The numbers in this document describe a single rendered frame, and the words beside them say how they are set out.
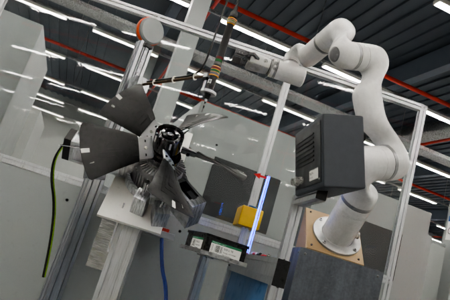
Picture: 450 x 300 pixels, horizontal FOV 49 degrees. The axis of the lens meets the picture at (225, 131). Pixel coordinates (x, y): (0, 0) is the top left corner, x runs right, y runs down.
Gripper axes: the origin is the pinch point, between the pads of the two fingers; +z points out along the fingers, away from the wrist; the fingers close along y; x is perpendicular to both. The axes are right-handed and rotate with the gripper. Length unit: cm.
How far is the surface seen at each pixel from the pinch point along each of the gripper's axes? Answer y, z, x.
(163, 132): -6.0, 18.9, -43.9
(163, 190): -23, 11, -68
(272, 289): -56, -28, -89
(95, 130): -12, 43, -53
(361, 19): 635, -235, 427
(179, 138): -6.9, 11.9, -44.6
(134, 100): 8.3, 36.2, -31.3
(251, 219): 21, -30, -64
